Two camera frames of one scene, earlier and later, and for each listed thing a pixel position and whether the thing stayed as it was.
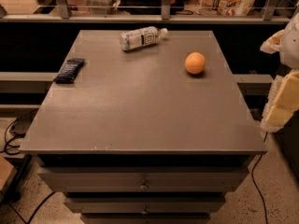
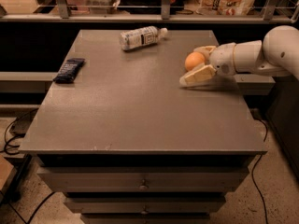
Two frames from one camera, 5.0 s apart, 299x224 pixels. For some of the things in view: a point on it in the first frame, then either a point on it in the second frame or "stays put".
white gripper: x=291 y=49 -> x=222 y=60
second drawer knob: x=144 y=212 stays put
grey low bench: x=25 y=81 stays put
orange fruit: x=195 y=63 stays put
